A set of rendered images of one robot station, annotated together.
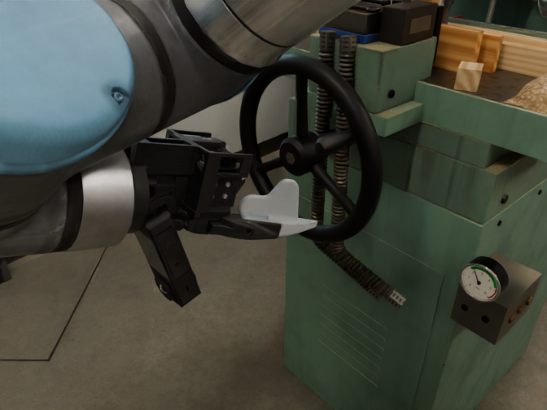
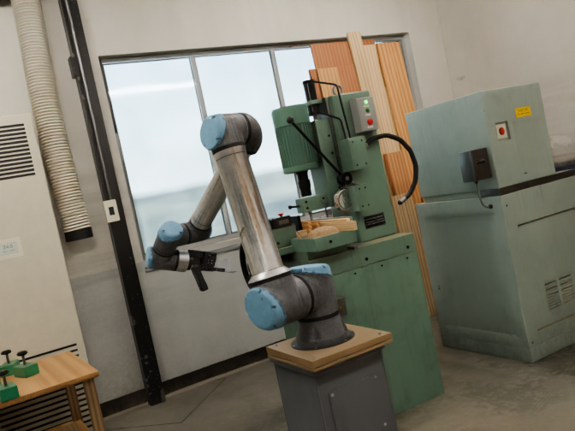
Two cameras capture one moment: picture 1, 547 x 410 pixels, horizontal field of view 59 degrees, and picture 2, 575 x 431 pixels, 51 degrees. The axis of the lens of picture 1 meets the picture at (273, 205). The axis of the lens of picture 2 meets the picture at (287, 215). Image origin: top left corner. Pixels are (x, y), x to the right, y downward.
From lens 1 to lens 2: 2.19 m
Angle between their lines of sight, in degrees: 32
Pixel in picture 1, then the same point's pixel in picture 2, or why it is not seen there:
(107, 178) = (184, 254)
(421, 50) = (287, 229)
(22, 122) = (169, 234)
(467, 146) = (303, 255)
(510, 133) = (307, 246)
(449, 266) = not seen: hidden behind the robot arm
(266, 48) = (203, 226)
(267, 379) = not seen: hidden behind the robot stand
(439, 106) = (295, 245)
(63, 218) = (175, 260)
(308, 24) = (206, 221)
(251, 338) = not seen: hidden behind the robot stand
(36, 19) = (171, 226)
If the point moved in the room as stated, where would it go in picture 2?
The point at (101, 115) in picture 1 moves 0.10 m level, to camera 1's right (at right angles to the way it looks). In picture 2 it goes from (178, 234) to (201, 230)
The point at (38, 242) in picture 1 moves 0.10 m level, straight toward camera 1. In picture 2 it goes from (172, 264) to (174, 266)
